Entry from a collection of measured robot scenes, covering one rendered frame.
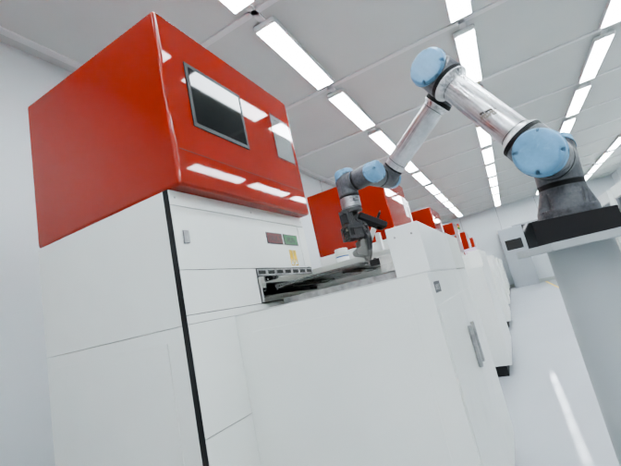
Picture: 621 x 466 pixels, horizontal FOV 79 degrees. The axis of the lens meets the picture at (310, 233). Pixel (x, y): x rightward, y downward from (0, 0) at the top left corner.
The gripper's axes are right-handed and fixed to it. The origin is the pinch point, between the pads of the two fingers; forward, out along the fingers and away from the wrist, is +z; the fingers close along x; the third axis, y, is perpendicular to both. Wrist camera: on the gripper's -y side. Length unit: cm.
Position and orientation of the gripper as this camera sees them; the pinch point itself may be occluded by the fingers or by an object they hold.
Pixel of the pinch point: (370, 260)
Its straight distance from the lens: 140.7
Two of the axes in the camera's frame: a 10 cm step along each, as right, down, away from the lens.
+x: 2.9, -2.5, -9.2
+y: -9.3, 1.4, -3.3
